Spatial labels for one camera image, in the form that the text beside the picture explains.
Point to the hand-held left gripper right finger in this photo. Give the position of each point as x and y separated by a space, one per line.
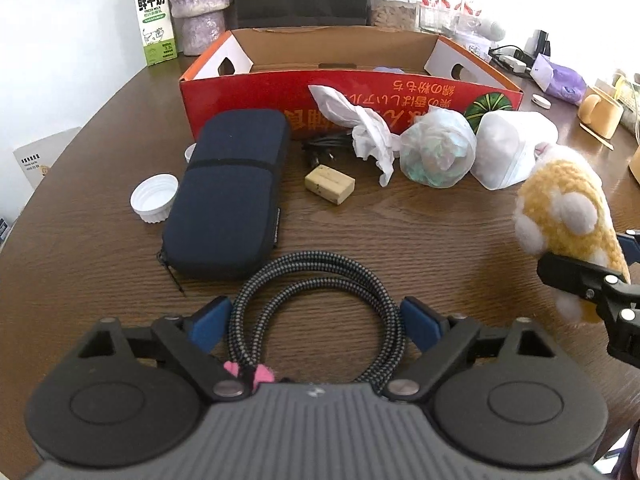
421 324

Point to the long white tissue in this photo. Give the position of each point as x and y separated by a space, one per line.
367 132

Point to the white plastic container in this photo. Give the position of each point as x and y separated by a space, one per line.
510 147

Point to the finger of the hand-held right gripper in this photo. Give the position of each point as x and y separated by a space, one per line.
632 246
575 277

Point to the lavender paper sheet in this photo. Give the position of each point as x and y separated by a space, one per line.
387 70

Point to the white booklet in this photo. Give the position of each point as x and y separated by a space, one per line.
45 157

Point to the purple textured vase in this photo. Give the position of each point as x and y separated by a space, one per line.
197 5

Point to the white round device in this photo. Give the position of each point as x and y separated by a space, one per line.
492 29

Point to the green white milk carton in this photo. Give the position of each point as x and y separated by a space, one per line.
154 15

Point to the beige rectangular block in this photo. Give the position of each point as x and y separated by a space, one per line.
330 184

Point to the red cardboard box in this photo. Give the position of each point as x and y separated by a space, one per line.
240 97

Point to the navy zip case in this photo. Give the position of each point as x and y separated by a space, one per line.
230 190

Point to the clear jar of grains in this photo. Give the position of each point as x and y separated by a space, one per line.
392 12

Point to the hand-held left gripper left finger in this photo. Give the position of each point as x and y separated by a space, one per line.
210 324

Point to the black adapter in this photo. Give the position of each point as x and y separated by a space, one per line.
541 42

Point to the clear plastic bag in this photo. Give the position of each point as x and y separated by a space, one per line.
437 147

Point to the large white bottle cap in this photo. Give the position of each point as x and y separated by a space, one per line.
154 200

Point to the yellow white plush toy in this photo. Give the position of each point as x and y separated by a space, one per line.
565 185

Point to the small white cap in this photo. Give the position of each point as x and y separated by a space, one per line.
190 152

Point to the white power strip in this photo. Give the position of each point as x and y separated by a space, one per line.
515 62

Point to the small round white lid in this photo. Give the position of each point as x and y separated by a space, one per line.
542 101

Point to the yellow mug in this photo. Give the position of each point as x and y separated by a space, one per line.
602 112

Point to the pack of water bottles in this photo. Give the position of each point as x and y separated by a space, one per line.
450 0

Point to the thin wooden stick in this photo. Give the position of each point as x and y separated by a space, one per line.
597 136

